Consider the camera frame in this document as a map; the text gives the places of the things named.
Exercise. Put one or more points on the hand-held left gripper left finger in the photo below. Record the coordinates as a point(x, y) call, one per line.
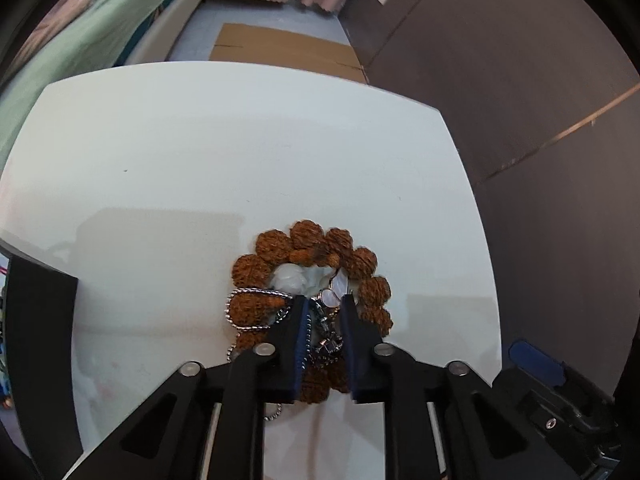
point(300, 350)

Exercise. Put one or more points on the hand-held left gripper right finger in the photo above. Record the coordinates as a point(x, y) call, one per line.
point(350, 350)

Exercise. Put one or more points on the flat brown cardboard sheet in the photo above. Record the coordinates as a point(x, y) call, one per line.
point(280, 47)

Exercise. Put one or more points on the translucent white jewelry piece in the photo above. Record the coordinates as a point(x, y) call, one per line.
point(295, 277)

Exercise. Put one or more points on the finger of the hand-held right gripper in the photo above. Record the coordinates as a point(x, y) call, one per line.
point(537, 360)

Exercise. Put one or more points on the black cardboard box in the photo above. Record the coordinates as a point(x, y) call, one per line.
point(40, 360)

